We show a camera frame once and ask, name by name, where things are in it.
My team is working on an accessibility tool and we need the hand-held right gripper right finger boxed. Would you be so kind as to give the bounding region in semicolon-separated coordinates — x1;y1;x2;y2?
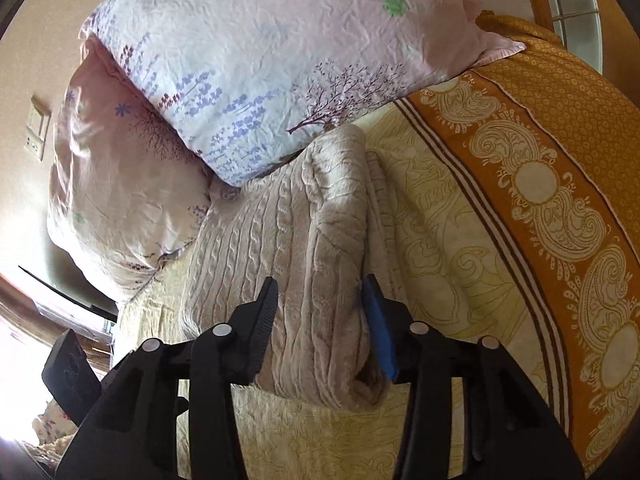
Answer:
362;274;586;480

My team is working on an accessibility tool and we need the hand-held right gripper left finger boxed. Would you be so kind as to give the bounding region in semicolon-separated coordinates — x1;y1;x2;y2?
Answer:
55;276;279;480

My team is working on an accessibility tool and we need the beige cable-knit sweater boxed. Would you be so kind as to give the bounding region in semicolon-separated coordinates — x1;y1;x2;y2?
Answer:
182;124;401;406

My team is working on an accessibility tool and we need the yellow and orange paisley bedspread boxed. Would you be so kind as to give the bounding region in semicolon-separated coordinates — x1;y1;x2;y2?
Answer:
112;12;640;480

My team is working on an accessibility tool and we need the pink floral pillow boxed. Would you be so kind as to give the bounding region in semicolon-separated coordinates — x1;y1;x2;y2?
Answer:
46;35;241;303

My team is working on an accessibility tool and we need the pink pillow with tree print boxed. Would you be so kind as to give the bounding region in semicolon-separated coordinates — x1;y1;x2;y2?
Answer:
80;0;528;188

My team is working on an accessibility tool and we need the wooden headboard with glass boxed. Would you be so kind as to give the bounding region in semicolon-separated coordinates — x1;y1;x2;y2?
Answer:
517;0;607;77

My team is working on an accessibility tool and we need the beige wall switch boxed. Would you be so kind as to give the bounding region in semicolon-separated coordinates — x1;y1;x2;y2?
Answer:
25;94;52;163

